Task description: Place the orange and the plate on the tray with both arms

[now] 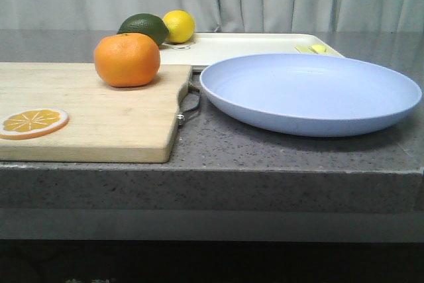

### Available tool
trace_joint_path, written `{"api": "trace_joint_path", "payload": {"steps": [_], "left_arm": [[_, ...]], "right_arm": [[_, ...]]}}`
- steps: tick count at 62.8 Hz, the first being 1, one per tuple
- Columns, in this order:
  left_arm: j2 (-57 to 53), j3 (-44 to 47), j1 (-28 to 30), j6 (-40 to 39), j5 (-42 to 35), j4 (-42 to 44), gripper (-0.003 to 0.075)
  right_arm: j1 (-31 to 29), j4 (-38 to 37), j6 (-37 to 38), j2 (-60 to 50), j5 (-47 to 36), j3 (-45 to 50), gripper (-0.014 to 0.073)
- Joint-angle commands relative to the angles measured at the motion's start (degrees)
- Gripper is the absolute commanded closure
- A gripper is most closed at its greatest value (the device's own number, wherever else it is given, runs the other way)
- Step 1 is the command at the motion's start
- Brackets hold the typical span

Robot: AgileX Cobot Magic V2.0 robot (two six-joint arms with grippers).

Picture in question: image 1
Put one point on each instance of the orange mandarin fruit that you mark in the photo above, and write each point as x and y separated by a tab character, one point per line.
127	60

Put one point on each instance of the orange slice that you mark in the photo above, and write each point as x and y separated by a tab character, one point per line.
33	123

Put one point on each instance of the green lime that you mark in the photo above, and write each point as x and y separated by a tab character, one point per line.
148	24

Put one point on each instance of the wooden cutting board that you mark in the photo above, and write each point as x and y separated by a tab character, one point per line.
106	124

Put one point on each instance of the yellow lemon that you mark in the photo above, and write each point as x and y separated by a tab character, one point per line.
181	26

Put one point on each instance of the metal cutting board handle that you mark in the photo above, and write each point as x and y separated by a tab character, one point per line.
191	104

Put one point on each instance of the light blue plate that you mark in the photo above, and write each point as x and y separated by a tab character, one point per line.
310	95

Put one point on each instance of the cream rectangular tray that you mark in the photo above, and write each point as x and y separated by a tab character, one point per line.
204	49

